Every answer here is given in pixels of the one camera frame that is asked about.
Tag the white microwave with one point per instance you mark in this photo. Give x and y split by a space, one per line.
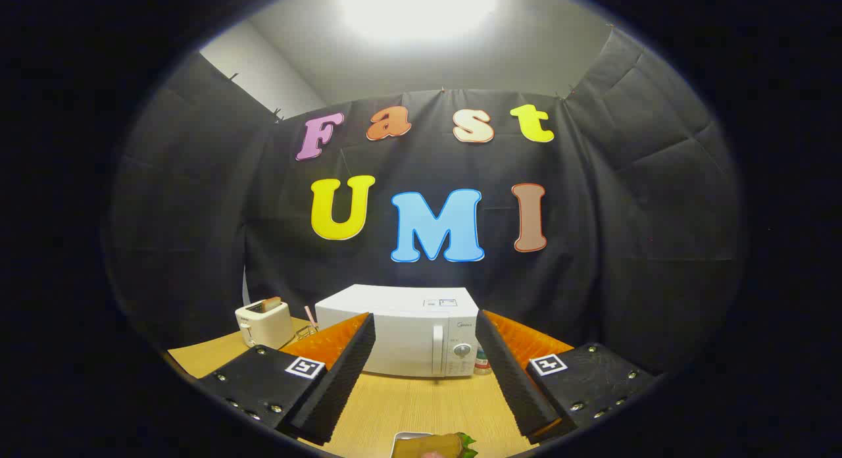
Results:
401 333

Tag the white toaster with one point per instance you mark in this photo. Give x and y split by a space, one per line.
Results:
263 328

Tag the black backdrop cloth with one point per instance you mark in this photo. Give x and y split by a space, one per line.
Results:
197 214

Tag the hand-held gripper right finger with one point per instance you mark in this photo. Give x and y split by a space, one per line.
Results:
513 372

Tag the brown bread lettuce sandwich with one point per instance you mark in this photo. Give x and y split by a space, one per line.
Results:
427 447

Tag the small white plate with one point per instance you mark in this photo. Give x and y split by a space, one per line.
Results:
398 439

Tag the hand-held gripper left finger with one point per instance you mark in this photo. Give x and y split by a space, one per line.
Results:
342 372

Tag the pink striped straw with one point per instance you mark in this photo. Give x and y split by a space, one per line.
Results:
309 315

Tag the brown toast slice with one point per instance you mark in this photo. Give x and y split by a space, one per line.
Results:
271 304

